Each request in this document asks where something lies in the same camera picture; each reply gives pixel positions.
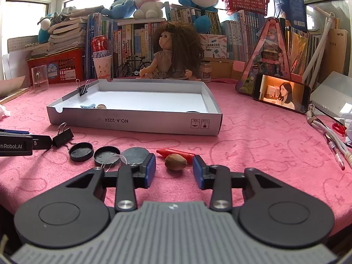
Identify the black binder clip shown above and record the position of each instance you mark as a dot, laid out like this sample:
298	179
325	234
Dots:
64	135
82	87

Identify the red Budweiser can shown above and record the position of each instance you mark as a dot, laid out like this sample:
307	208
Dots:
100	46

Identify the small blue plush doll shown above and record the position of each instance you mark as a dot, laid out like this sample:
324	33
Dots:
45	23

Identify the small brown-lid jar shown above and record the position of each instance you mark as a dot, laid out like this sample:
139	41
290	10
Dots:
205	70

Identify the brown-haired doll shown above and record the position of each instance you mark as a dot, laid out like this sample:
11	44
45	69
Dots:
177	53

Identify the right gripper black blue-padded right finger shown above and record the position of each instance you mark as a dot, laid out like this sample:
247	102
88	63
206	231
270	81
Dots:
216	178

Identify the blue paper bag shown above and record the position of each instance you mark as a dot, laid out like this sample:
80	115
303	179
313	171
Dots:
293	11

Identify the row of upright books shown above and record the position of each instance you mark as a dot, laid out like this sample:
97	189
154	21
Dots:
124	41

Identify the white cat paper cup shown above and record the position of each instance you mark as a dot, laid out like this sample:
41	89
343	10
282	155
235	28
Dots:
103	67

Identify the red basket on books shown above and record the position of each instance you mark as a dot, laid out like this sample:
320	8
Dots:
254	6

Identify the clear plastic folder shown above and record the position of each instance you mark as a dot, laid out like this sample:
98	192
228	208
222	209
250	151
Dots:
333	96

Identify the clear acrylic block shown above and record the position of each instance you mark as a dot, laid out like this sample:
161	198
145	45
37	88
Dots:
40	78

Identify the black miniature bicycle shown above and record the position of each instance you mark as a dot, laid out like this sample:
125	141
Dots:
131	67

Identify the pink pen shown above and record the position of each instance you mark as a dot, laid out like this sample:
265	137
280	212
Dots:
334	149

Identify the brown nut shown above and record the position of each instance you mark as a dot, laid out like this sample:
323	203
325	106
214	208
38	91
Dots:
175	162

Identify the black round lid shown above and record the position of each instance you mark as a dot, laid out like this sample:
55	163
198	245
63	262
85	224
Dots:
81	151

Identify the grey round lid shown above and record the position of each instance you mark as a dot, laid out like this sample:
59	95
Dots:
134	156

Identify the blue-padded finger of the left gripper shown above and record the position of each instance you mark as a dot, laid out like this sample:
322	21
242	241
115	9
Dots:
10	131

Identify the red plastic crate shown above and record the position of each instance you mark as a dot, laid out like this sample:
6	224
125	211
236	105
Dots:
63	67

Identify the brown walnut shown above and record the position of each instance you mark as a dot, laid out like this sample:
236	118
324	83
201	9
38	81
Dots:
101	106

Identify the crumpled pink tissue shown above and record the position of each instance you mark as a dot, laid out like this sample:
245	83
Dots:
4	113

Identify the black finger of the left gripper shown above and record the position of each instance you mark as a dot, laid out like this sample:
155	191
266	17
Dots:
41	142

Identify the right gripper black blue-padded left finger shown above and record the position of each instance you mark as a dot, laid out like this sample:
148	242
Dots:
131	177

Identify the pink triangular picture box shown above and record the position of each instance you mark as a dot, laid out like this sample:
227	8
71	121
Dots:
268	57

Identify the blue plush bear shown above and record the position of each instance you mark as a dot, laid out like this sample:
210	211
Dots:
120	9

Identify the light blue hair clip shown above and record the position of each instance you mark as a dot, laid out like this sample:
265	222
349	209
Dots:
90	106

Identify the white cardboard box tray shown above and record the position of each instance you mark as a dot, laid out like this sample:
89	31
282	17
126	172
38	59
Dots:
142	105

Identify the stack of grey books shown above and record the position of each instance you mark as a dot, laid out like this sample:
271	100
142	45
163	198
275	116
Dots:
68	28

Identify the smartphone playing video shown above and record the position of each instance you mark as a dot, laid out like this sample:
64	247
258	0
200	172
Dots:
279	92

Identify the black binder clip on box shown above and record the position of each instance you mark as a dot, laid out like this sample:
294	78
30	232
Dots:
82	87

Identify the red scissors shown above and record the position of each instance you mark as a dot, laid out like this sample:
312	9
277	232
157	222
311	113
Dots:
339	128

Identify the colourful stationery box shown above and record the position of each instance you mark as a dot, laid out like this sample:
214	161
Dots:
214	46

